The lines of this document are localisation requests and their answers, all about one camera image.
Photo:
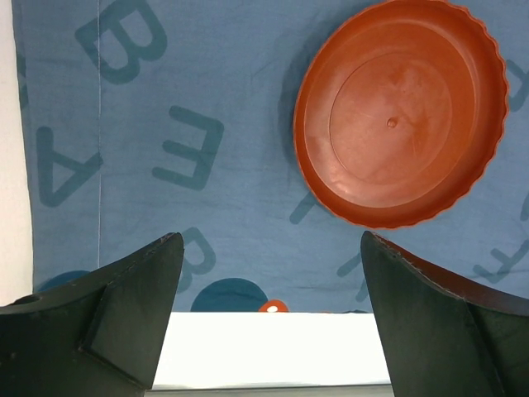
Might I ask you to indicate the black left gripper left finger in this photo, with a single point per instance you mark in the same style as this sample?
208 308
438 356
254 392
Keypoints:
99 335

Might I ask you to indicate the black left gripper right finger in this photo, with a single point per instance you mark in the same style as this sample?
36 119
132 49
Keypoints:
443 334

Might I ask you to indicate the blue letter-print cloth napkin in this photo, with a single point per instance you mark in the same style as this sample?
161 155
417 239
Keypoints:
147 117

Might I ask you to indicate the red round plastic plate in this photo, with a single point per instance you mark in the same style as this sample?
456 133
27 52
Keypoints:
400 112

